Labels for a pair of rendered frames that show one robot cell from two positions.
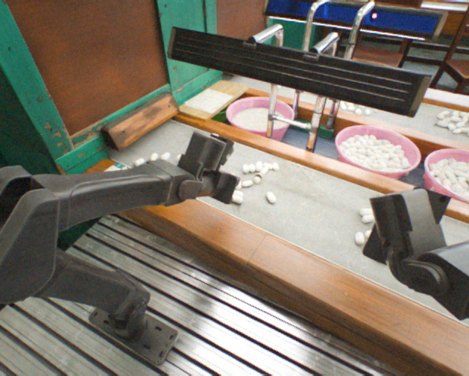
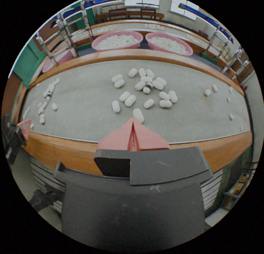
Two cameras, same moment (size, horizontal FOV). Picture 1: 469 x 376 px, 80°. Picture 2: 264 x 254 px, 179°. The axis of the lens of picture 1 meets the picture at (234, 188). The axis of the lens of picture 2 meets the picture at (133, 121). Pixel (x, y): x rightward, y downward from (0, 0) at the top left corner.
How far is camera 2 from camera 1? 0.55 m
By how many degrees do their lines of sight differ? 34
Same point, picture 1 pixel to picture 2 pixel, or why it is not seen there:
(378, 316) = not seen: hidden behind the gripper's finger
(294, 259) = (73, 159)
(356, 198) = (109, 71)
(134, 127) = (16, 112)
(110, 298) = (39, 208)
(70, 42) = not seen: outside the picture
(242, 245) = (49, 159)
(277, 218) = (60, 120)
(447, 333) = not seen: hidden behind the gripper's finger
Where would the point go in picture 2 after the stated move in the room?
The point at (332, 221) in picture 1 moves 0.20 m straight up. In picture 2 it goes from (93, 100) to (55, 50)
